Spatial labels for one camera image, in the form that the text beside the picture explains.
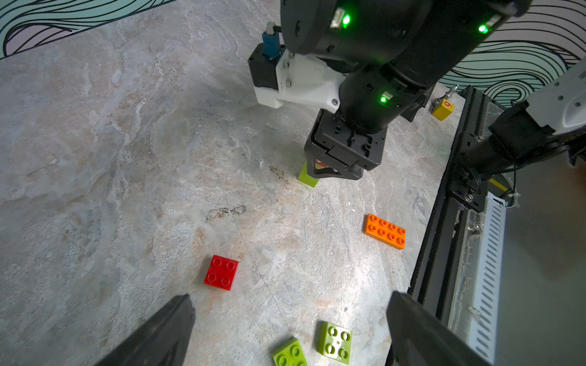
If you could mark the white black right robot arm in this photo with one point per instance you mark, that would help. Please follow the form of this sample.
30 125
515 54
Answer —
392 53

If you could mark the small metal chess piece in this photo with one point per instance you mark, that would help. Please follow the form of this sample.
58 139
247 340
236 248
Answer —
451 91

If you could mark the small green lego brick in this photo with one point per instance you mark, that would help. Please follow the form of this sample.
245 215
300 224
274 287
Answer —
335 342
290 354

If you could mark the long green lego brick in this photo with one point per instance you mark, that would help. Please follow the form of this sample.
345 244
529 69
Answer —
305 178

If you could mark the yellow numbered cube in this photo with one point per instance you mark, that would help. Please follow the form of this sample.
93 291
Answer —
443 109

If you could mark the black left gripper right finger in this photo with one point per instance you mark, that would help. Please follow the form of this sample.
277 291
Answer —
418 338

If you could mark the white slotted cable duct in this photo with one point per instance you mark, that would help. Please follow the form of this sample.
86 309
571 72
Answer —
482 334

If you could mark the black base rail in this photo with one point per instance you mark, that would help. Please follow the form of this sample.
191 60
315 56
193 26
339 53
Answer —
448 316

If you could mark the orange lego plate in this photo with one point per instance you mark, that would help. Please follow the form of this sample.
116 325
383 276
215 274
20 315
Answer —
386 232

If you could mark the red lego brick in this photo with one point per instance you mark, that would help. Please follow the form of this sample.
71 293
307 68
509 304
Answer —
320 165
221 273

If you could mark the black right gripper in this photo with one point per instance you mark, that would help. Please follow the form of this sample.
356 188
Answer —
346 152

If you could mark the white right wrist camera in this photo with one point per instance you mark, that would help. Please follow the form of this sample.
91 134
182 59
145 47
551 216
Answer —
281 76

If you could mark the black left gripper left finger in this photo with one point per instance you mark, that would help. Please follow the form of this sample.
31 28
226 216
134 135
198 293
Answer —
162 340

